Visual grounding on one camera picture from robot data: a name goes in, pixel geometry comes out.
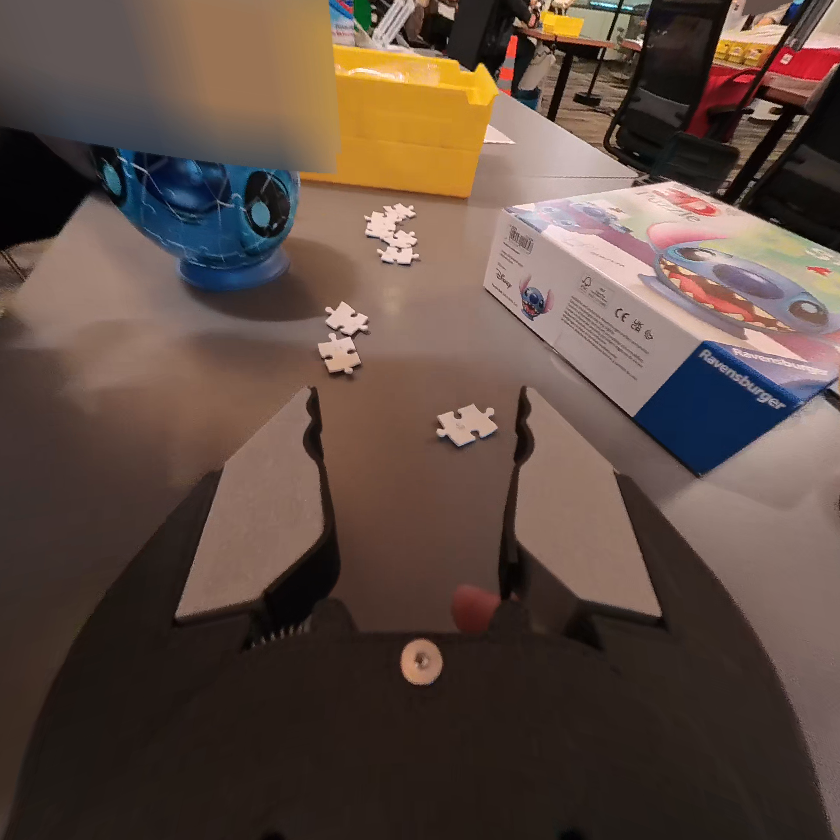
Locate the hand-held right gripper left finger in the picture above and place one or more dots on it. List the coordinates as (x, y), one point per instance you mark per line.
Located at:
(262, 525)

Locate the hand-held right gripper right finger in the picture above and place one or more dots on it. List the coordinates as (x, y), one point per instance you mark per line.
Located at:
(577, 531)

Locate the white puzzle piece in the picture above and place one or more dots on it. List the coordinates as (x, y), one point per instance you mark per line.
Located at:
(466, 424)
(346, 318)
(339, 354)

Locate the blue puzzle ball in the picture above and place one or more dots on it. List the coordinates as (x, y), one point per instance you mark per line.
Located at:
(197, 197)

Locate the printed puzzle box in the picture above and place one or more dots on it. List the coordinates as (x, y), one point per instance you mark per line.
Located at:
(656, 308)

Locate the pile of white puzzle pieces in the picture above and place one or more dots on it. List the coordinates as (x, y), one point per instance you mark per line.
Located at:
(394, 233)

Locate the person's right hand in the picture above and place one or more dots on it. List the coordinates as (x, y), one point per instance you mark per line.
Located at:
(474, 607)

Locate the white paper sheet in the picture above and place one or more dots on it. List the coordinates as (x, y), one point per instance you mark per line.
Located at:
(499, 135)

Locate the orange traffic cone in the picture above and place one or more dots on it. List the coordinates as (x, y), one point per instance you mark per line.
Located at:
(510, 59)

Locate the wooden table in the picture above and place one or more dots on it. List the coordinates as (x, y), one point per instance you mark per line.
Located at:
(577, 41)

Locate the black mesh office chair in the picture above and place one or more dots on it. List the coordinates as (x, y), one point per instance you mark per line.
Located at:
(682, 46)

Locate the small yellow bin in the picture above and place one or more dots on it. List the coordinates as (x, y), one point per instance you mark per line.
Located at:
(563, 23)

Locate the row of yellow bins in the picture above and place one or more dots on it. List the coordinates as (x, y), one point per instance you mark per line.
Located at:
(745, 51)

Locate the white plastic rack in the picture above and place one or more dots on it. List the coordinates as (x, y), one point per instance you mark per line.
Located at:
(394, 25)

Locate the red table cloth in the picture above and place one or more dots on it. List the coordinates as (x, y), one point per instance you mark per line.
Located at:
(807, 64)

